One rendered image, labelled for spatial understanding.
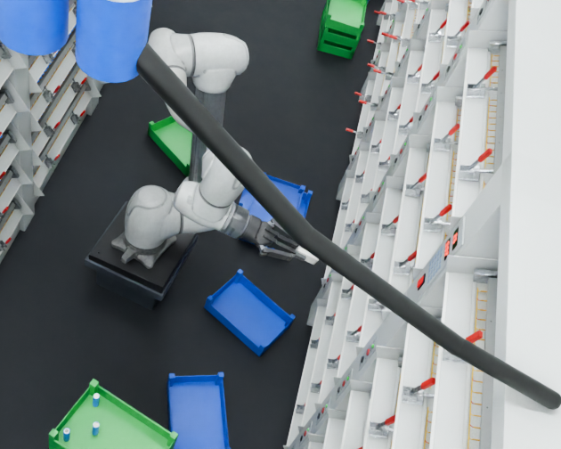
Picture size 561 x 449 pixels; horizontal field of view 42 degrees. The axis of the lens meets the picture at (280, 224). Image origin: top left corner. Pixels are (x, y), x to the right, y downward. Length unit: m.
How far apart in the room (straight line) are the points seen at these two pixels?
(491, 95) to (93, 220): 1.86
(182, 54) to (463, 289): 1.26
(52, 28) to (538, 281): 0.78
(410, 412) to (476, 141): 0.61
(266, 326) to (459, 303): 1.66
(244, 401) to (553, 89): 1.75
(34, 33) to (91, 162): 2.63
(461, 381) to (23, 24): 0.91
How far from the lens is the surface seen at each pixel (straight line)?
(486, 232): 1.31
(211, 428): 2.73
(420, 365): 1.50
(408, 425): 1.44
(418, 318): 0.88
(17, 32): 0.68
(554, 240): 1.21
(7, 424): 2.71
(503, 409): 1.01
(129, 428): 2.27
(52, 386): 2.75
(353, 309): 2.21
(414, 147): 2.14
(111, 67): 0.66
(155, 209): 2.55
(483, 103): 1.75
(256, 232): 2.03
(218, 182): 1.88
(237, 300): 2.97
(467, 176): 1.56
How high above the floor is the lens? 2.54
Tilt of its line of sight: 52 degrees down
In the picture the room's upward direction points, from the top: 23 degrees clockwise
